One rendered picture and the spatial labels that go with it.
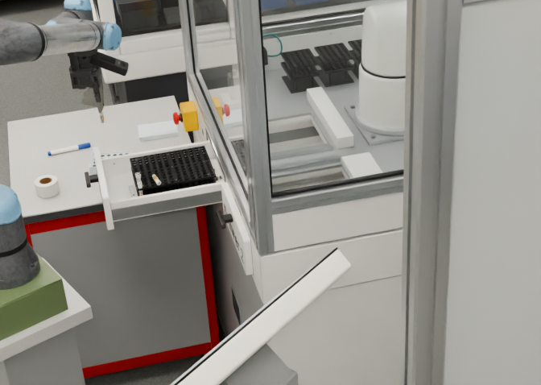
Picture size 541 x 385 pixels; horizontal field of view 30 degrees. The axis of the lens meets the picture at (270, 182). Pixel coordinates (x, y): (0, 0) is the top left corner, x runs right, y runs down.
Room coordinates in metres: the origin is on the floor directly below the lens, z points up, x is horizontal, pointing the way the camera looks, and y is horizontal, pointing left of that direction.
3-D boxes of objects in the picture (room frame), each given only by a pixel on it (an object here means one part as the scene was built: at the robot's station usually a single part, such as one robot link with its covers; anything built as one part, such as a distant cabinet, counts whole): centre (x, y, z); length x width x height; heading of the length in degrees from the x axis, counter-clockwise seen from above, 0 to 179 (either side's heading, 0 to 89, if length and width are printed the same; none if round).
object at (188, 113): (2.81, 0.25, 0.88); 0.07 x 0.05 x 0.07; 12
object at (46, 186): (2.60, 0.68, 0.78); 0.07 x 0.07 x 0.04
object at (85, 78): (2.72, 0.52, 1.11); 0.09 x 0.08 x 0.12; 91
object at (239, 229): (2.19, 0.10, 0.87); 0.29 x 0.02 x 0.11; 12
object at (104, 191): (2.43, 0.47, 0.87); 0.29 x 0.02 x 0.11; 12
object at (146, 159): (2.47, 0.28, 0.87); 0.22 x 0.18 x 0.06; 102
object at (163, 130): (2.93, 0.36, 0.77); 0.13 x 0.09 x 0.02; 98
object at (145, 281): (2.83, 0.54, 0.38); 0.62 x 0.58 x 0.76; 12
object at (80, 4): (2.72, 0.52, 1.27); 0.09 x 0.08 x 0.11; 155
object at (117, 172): (2.47, 0.27, 0.86); 0.40 x 0.26 x 0.06; 102
